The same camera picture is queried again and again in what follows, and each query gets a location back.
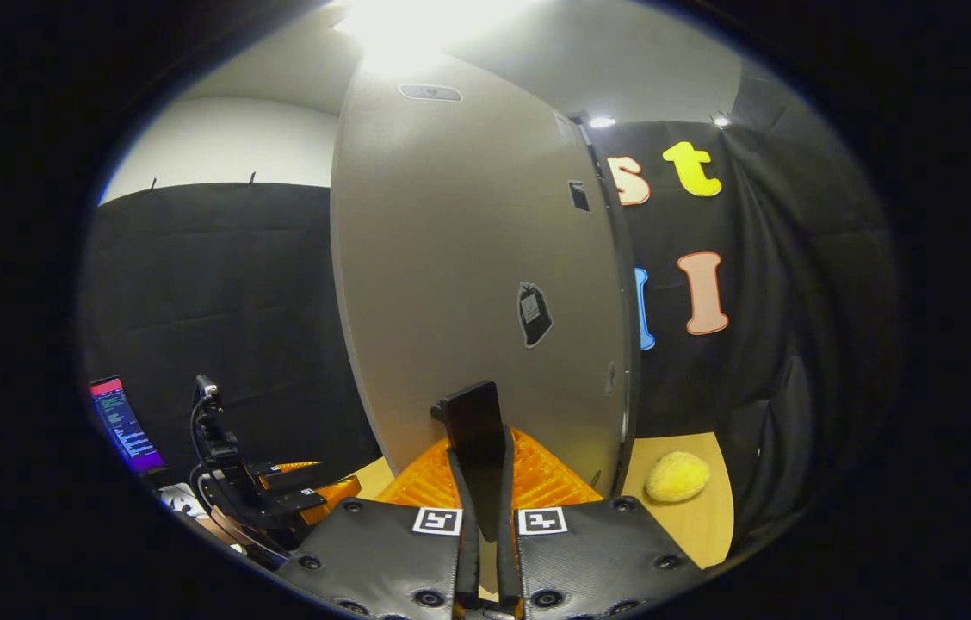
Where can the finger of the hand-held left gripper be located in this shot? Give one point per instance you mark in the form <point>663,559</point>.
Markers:
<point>326,499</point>
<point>292,469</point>

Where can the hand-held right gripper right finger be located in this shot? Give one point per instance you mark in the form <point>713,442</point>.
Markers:
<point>510,534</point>

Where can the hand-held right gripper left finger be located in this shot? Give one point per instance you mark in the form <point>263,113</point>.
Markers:
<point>466,534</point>

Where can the light grey cabinet door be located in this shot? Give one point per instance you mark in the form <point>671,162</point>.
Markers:
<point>451,258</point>

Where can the white printed cloth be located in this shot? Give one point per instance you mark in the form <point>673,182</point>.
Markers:
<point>182,499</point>

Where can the yellow plush ball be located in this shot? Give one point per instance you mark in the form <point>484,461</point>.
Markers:
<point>677,476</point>

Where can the black backdrop cloth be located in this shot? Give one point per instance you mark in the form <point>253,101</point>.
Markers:
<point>236,284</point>

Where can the long ceiling light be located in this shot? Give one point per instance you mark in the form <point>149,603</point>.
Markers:
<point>417,21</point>

